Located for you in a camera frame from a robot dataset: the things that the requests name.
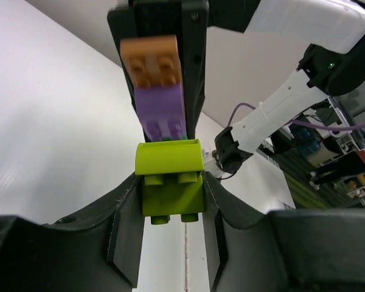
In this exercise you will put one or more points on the brown lego plate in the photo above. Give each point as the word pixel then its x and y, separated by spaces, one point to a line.
pixel 152 61

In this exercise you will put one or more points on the purple butterfly lego brick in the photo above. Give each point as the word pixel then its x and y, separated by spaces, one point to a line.
pixel 161 111

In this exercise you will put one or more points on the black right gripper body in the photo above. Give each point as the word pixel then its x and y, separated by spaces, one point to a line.
pixel 156 18

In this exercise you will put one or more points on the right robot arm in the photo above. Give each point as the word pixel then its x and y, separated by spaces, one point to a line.
pixel 332 65

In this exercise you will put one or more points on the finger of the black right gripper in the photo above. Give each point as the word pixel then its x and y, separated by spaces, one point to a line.
pixel 193 67
pixel 130 87

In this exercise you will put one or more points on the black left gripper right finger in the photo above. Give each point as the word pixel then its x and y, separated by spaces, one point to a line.
pixel 283 250

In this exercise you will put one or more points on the lime lego brick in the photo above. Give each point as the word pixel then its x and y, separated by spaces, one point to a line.
pixel 172 180

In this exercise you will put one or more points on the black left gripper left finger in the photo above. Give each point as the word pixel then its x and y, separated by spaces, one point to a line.
pixel 97 248

